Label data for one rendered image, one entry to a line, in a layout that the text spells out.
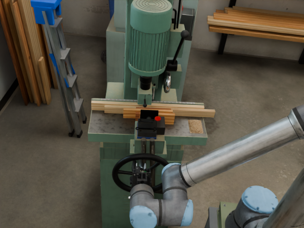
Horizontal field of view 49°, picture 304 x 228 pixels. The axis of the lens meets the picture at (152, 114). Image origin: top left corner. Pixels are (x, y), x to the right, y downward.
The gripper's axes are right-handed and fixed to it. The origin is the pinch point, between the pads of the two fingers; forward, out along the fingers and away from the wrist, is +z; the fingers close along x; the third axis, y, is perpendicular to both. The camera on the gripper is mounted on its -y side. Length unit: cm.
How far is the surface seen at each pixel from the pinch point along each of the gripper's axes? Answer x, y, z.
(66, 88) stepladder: 53, -2, 118
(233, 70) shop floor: -114, -10, 242
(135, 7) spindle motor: 5, 67, 14
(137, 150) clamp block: 0.9, 2.2, 14.4
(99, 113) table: 21.0, 11.2, 36.9
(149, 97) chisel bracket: -3.8, 24.2, 28.8
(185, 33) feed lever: -16, 58, 11
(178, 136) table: -19.5, 6.0, 23.1
